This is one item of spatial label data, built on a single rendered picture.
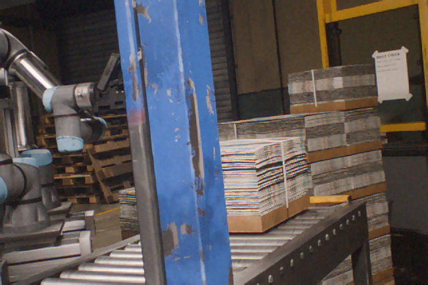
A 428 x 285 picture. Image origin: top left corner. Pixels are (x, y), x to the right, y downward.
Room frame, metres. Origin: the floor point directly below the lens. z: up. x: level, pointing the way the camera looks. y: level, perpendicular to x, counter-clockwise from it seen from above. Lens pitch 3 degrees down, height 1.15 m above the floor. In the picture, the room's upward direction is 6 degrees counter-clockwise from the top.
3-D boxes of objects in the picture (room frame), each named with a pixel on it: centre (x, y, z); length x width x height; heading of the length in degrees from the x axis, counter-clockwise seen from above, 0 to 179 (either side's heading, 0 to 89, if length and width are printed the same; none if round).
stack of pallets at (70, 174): (9.61, 1.83, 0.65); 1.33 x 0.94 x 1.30; 156
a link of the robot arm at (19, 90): (2.71, 0.79, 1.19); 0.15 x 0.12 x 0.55; 35
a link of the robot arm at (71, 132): (1.92, 0.41, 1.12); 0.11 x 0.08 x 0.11; 163
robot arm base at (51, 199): (2.60, 0.71, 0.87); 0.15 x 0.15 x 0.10
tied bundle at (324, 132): (3.35, -0.44, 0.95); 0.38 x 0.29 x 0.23; 39
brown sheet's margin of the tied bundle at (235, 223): (1.84, -0.01, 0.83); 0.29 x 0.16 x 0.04; 62
